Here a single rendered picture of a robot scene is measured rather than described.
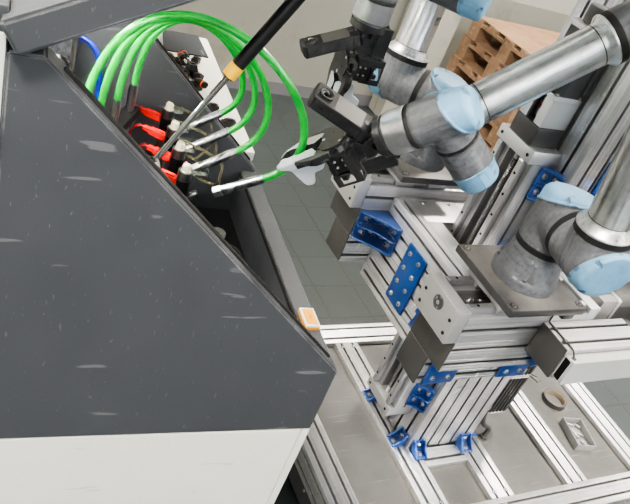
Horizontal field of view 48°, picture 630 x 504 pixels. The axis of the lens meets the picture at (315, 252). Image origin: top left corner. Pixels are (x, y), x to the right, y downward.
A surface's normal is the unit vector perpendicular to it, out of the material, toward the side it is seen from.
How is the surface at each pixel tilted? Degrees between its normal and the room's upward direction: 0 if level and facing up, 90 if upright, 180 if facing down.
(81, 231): 90
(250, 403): 90
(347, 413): 0
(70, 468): 90
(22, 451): 90
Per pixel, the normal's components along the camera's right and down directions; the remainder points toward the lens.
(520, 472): 0.31, -0.78
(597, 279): 0.18, 0.72
